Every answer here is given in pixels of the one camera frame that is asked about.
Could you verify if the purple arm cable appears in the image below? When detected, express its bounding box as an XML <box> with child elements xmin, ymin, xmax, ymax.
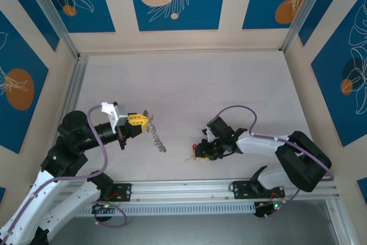
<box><xmin>0</xmin><ymin>106</ymin><xmax>127</xmax><ymax>242</ymax></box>
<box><xmin>216</xmin><ymin>104</ymin><xmax>335</xmax><ymax>220</ymax></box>

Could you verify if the aluminium corner post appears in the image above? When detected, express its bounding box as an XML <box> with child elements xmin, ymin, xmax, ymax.
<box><xmin>282</xmin><ymin>0</ymin><xmax>328</xmax><ymax>52</ymax></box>
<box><xmin>21</xmin><ymin>0</ymin><xmax>81</xmax><ymax>60</ymax></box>

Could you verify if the aluminium side rail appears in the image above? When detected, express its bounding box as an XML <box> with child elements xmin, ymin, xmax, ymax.
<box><xmin>60</xmin><ymin>55</ymin><xmax>88</xmax><ymax>116</ymax></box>

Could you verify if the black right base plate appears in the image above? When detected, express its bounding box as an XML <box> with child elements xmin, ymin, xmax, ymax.
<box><xmin>231</xmin><ymin>180</ymin><xmax>286</xmax><ymax>200</ymax></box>

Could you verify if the blue floral wall panel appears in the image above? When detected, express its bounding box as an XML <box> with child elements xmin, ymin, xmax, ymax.
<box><xmin>28</xmin><ymin>0</ymin><xmax>116</xmax><ymax>34</ymax></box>
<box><xmin>311</xmin><ymin>0</ymin><xmax>367</xmax><ymax>147</ymax></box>
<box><xmin>0</xmin><ymin>11</ymin><xmax>49</xmax><ymax>154</ymax></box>
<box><xmin>127</xmin><ymin>0</ymin><xmax>229</xmax><ymax>32</ymax></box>
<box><xmin>242</xmin><ymin>0</ymin><xmax>319</xmax><ymax>30</ymax></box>
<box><xmin>298</xmin><ymin>0</ymin><xmax>353</xmax><ymax>47</ymax></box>
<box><xmin>0</xmin><ymin>0</ymin><xmax>60</xmax><ymax>53</ymax></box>

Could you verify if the white slotted cable duct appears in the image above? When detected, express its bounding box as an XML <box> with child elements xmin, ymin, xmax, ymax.
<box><xmin>37</xmin><ymin>202</ymin><xmax>256</xmax><ymax>217</ymax></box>

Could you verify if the long aluminium base rail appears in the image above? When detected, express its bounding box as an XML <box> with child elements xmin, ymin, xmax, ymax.
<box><xmin>24</xmin><ymin>175</ymin><xmax>341</xmax><ymax>204</ymax></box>

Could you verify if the right controller board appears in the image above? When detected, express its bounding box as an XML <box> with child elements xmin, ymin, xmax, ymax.
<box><xmin>253</xmin><ymin>201</ymin><xmax>283</xmax><ymax>220</ymax></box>

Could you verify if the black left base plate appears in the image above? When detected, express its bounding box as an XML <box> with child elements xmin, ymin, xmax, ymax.
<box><xmin>79</xmin><ymin>182</ymin><xmax>132</xmax><ymax>203</ymax></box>

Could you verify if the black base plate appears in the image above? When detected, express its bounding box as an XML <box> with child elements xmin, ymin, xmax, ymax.
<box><xmin>79</xmin><ymin>182</ymin><xmax>132</xmax><ymax>203</ymax></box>
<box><xmin>231</xmin><ymin>180</ymin><xmax>286</xmax><ymax>200</ymax></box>

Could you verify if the left controller board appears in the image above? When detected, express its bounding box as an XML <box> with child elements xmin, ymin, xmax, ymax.
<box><xmin>91</xmin><ymin>201</ymin><xmax>115</xmax><ymax>223</ymax></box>

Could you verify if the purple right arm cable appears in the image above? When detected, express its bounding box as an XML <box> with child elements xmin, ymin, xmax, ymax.
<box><xmin>216</xmin><ymin>104</ymin><xmax>335</xmax><ymax>220</ymax></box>

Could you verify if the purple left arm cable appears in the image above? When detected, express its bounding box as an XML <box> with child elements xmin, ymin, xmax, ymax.
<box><xmin>0</xmin><ymin>106</ymin><xmax>127</xmax><ymax>242</ymax></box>

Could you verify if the controller board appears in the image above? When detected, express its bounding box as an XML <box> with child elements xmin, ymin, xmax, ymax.
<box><xmin>253</xmin><ymin>201</ymin><xmax>283</xmax><ymax>220</ymax></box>
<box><xmin>91</xmin><ymin>201</ymin><xmax>115</xmax><ymax>223</ymax></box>

